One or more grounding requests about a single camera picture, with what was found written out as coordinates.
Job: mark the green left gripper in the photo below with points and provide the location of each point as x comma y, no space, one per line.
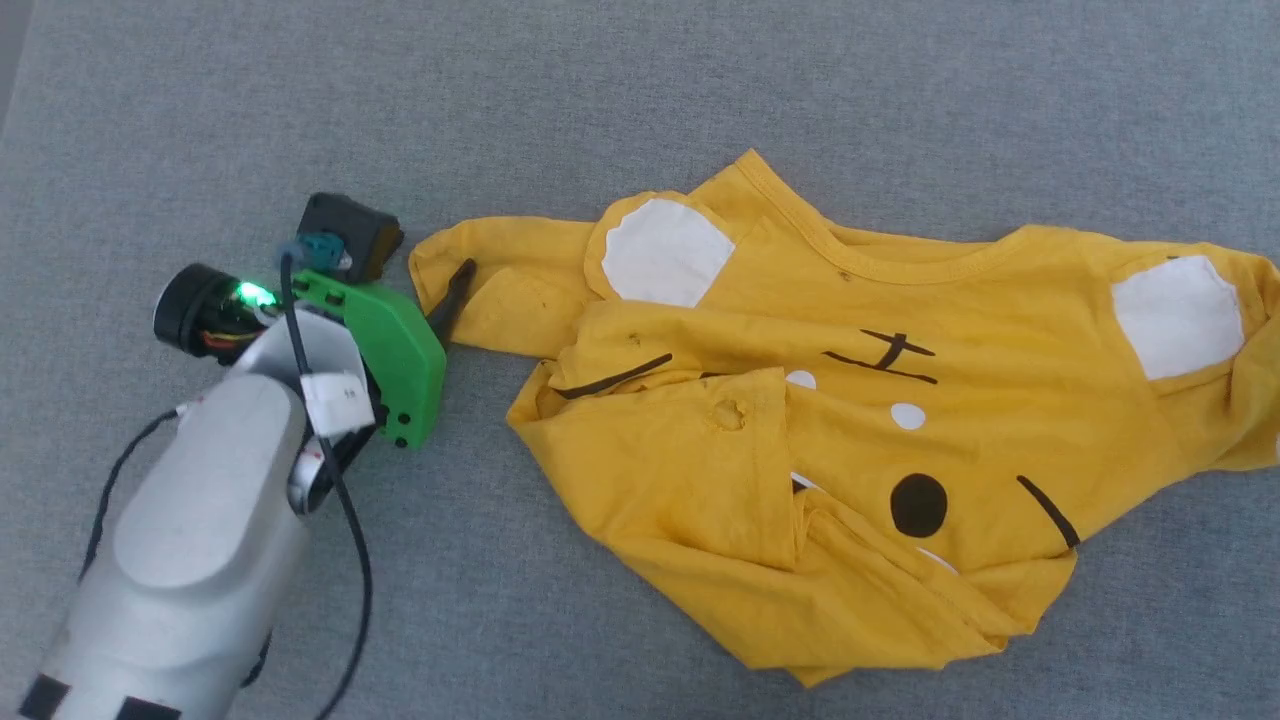
400,350

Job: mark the yellow bear face t-shirt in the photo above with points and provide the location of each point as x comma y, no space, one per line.
820,420

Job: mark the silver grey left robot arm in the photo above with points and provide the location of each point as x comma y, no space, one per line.
200,520

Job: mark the grey fabric sofa surface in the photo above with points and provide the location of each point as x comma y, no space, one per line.
700,80

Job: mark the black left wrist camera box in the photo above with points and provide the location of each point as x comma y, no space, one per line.
360,230

